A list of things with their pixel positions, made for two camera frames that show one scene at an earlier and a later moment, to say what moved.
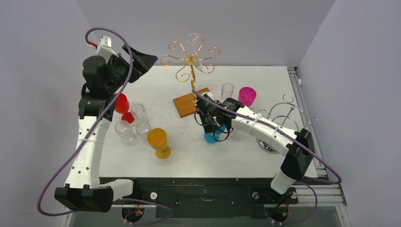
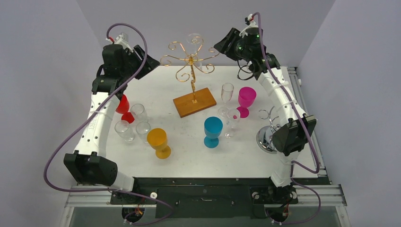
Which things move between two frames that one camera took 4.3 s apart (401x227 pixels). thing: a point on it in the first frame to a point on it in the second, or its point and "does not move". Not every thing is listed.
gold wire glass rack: [186, 105] does not move
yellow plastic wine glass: [157, 138] does not move
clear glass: [227, 91] does not move
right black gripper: [204, 110] to [230, 42]
